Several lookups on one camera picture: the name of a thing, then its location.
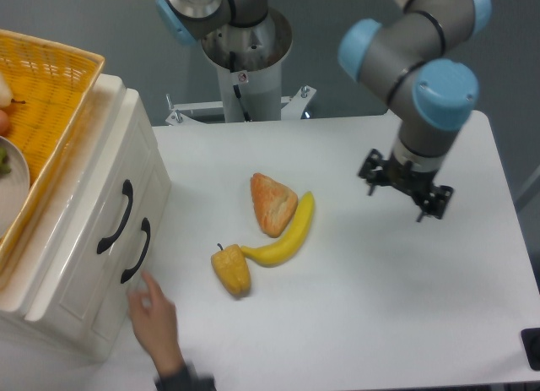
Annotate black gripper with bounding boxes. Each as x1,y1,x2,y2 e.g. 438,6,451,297
358,149,454,222

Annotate black top drawer handle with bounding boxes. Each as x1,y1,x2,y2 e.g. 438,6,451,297
96,178,135,256

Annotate black drawer handle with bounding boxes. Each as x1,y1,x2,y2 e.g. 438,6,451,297
96,178,135,256
120,217,152,285

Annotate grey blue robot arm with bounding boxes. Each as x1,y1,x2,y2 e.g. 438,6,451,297
156,0,492,219

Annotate dark sleeved forearm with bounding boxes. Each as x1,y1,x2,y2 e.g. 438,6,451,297
154,362,217,391

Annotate white drawer cabinet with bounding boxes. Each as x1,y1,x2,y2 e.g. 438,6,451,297
0,73,140,365

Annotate person's hand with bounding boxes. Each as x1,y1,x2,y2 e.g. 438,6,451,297
128,272,185,377

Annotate orange croissant bread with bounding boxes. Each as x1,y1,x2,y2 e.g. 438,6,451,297
250,173,298,238

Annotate yellow banana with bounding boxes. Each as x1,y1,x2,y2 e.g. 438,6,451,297
240,192,316,267

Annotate yellow bell pepper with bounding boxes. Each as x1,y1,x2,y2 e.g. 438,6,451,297
211,243,251,297

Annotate black corner device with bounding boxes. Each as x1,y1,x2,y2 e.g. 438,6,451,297
521,328,540,372

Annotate yellow woven basket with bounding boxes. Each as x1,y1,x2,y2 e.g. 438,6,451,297
1,30,105,270

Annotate grey plate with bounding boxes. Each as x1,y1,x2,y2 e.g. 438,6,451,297
1,137,30,236

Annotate green grapes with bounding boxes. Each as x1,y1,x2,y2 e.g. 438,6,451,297
0,147,11,175

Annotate white pear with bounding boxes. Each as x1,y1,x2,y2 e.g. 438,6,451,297
0,73,26,108

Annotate white table bracket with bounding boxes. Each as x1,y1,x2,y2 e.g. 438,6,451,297
165,94,225,126
281,85,317,120

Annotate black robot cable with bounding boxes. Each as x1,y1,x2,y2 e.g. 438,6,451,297
229,51,253,122

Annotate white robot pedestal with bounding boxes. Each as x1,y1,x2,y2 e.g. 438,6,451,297
201,8,292,122

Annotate white left table bracket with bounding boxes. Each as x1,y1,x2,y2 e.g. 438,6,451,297
165,94,225,126

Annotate black lower drawer handle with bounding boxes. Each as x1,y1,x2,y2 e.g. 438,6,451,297
120,217,152,285

